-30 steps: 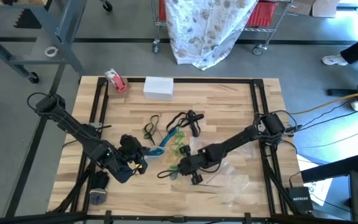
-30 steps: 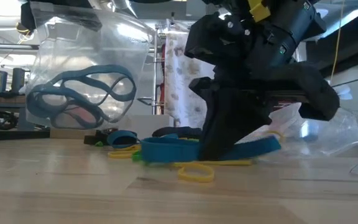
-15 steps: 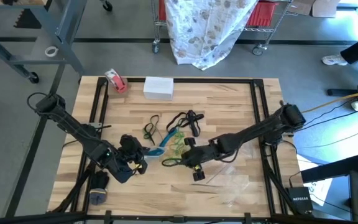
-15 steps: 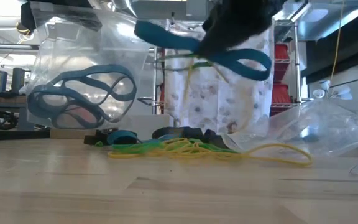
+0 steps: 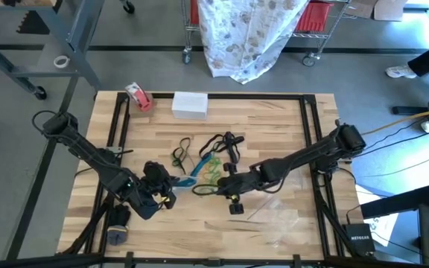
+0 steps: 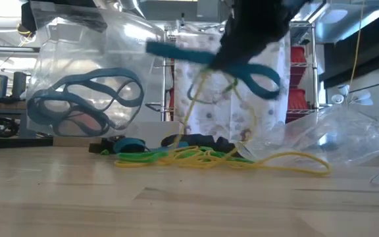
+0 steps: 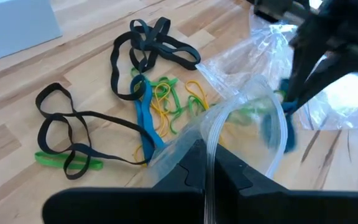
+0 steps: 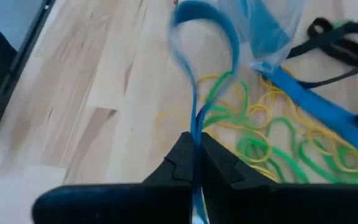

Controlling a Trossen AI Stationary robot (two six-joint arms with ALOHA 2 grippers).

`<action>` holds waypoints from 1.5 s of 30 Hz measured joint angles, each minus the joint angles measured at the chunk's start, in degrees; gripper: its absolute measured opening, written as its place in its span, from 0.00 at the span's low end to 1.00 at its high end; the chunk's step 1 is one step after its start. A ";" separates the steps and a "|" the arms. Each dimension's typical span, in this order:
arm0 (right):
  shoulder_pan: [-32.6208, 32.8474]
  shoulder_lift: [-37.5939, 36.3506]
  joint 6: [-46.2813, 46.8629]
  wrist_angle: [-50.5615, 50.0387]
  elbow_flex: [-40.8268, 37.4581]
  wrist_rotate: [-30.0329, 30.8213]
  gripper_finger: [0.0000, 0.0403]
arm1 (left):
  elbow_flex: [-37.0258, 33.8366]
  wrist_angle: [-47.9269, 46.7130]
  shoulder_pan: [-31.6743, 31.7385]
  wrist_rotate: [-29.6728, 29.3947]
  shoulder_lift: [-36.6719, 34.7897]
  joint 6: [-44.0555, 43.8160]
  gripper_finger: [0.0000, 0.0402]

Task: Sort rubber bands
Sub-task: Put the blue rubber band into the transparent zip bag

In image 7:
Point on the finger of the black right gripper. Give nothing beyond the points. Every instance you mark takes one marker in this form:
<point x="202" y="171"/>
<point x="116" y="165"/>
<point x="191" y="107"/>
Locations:
<point x="346" y="63"/>
<point x="309" y="49"/>

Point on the clear plastic zip bag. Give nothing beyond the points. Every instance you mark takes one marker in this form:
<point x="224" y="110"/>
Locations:
<point x="253" y="62"/>
<point x="250" y="146"/>

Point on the black aluminium table frame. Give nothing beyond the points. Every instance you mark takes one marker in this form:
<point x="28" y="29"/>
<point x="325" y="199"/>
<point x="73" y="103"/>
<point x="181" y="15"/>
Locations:
<point x="275" y="9"/>

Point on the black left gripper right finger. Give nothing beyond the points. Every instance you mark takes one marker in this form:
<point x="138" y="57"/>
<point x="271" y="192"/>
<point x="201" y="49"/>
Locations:
<point x="291" y="208"/>

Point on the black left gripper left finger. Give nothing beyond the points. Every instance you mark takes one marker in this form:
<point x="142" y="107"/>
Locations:
<point x="120" y="205"/>

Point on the thin green rubber band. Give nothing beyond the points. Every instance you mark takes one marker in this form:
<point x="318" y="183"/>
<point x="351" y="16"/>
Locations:
<point x="175" y="99"/>
<point x="193" y="101"/>
<point x="244" y="112"/>

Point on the wide green rubber band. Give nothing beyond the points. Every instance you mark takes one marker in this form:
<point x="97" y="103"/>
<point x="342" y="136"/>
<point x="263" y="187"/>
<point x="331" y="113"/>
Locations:
<point x="51" y="160"/>

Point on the dark navy rubber band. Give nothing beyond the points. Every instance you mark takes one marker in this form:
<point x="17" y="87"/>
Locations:
<point x="149" y="42"/>

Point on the white box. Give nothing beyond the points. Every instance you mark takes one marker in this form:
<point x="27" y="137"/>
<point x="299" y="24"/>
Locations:
<point x="14" y="28"/>

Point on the wide blue rubber band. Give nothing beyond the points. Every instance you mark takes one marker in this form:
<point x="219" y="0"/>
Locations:
<point x="291" y="133"/>
<point x="145" y="118"/>

